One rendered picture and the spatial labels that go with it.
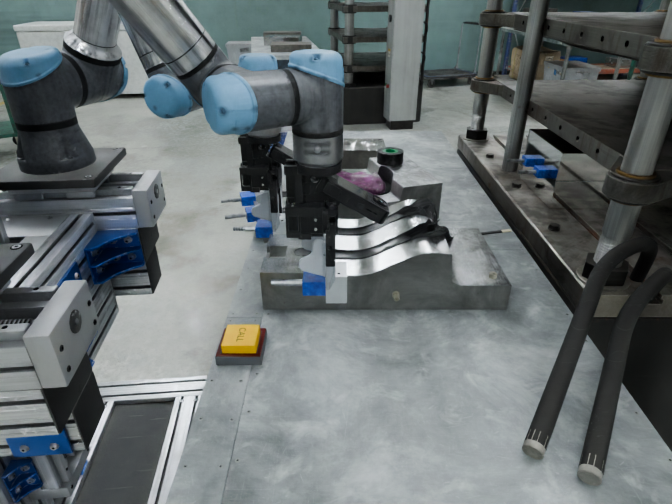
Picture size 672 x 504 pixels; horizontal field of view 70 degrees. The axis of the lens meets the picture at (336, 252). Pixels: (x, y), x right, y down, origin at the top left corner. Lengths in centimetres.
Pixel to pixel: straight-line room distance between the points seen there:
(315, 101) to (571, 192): 108
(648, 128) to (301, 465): 88
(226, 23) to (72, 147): 701
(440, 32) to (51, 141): 780
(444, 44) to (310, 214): 800
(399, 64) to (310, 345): 457
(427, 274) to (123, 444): 106
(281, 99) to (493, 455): 57
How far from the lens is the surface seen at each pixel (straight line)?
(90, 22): 120
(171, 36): 73
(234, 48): 747
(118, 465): 159
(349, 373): 85
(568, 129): 155
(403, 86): 534
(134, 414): 170
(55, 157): 116
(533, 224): 148
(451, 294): 100
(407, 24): 527
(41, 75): 114
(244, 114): 63
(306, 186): 74
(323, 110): 68
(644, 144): 114
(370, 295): 97
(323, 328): 94
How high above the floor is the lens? 138
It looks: 29 degrees down
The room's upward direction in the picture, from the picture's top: straight up
